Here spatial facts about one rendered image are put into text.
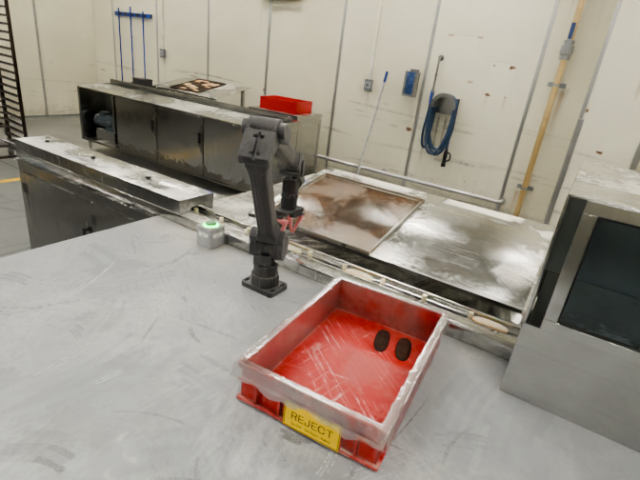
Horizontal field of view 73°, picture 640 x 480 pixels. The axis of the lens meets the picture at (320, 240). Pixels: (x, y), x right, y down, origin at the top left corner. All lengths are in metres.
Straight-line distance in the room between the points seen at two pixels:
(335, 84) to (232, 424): 5.04
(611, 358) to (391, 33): 4.67
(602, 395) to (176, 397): 0.88
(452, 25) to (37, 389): 4.77
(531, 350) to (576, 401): 0.14
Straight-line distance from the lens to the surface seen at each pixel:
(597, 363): 1.09
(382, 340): 1.17
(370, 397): 1.01
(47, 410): 1.02
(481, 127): 5.01
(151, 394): 1.00
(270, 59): 6.24
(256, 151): 1.03
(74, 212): 2.43
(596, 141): 4.59
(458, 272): 1.49
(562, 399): 1.14
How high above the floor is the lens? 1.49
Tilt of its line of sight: 23 degrees down
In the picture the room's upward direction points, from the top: 7 degrees clockwise
